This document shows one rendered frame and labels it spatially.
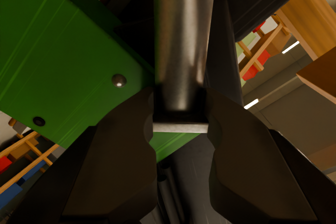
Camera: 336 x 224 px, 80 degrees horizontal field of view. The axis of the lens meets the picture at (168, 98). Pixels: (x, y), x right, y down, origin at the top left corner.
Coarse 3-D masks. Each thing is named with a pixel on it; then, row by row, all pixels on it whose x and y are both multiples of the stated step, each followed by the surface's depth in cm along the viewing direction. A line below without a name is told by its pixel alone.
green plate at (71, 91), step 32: (0, 0) 12; (32, 0) 12; (64, 0) 12; (96, 0) 19; (0, 32) 13; (32, 32) 13; (64, 32) 13; (96, 32) 13; (0, 64) 14; (32, 64) 14; (64, 64) 14; (96, 64) 14; (128, 64) 14; (0, 96) 16; (32, 96) 16; (64, 96) 16; (96, 96) 16; (128, 96) 16; (32, 128) 17; (64, 128) 17; (160, 160) 19
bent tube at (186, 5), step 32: (160, 0) 9; (192, 0) 9; (160, 32) 10; (192, 32) 10; (160, 64) 11; (192, 64) 11; (160, 96) 12; (192, 96) 12; (160, 128) 12; (192, 128) 12
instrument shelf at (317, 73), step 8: (320, 56) 60; (328, 56) 57; (312, 64) 59; (320, 64) 56; (328, 64) 54; (296, 72) 63; (304, 72) 59; (312, 72) 56; (320, 72) 53; (328, 72) 51; (304, 80) 58; (312, 80) 53; (320, 80) 51; (328, 80) 48; (312, 88) 57; (320, 88) 49; (328, 88) 46; (328, 96) 47
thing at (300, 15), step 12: (300, 0) 73; (276, 12) 83; (288, 12) 75; (300, 12) 75; (312, 12) 74; (288, 24) 80; (300, 24) 76; (312, 24) 75; (324, 24) 74; (300, 36) 78; (312, 36) 77; (324, 36) 76; (312, 48) 78; (324, 48) 77
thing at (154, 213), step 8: (168, 168) 20; (160, 176) 19; (168, 176) 20; (160, 184) 18; (168, 184) 19; (160, 192) 21; (168, 192) 18; (176, 192) 21; (160, 200) 21; (168, 200) 19; (176, 200) 21; (160, 208) 21; (168, 208) 19; (176, 208) 21; (160, 216) 20; (168, 216) 19; (176, 216) 19; (184, 216) 22
